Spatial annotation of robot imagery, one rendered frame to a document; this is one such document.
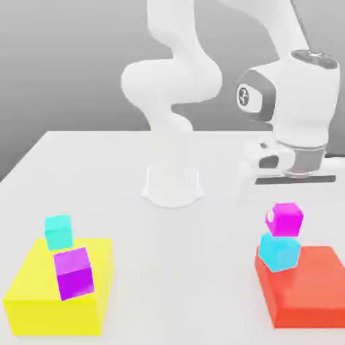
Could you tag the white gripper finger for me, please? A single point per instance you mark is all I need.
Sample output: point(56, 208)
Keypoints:
point(270, 217)

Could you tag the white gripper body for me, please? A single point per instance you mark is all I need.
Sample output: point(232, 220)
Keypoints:
point(295, 190)

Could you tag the small magenta cube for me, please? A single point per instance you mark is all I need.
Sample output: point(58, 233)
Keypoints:
point(288, 219)

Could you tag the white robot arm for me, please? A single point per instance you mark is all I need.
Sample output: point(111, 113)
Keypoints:
point(172, 80)

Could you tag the small cyan cube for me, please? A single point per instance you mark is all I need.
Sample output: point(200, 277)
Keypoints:
point(280, 252)

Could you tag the small purple cube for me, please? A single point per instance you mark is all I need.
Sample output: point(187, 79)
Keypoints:
point(74, 275)

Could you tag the small turquoise cube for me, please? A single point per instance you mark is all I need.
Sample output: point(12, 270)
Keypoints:
point(58, 232)

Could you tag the large red box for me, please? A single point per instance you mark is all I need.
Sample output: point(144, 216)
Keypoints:
point(304, 293)

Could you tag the large yellow box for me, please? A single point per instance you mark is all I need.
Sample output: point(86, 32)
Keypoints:
point(35, 310)

